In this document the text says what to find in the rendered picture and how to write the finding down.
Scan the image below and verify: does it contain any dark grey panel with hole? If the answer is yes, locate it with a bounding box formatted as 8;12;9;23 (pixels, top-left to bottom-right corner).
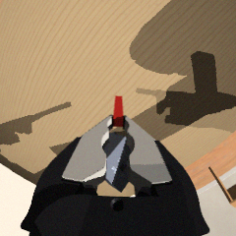
104;132;130;193

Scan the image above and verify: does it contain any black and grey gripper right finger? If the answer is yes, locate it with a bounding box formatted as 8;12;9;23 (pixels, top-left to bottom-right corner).
123;115;209;236

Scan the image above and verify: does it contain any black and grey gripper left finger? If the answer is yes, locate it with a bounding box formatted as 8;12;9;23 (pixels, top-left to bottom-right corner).
21;114;113;232

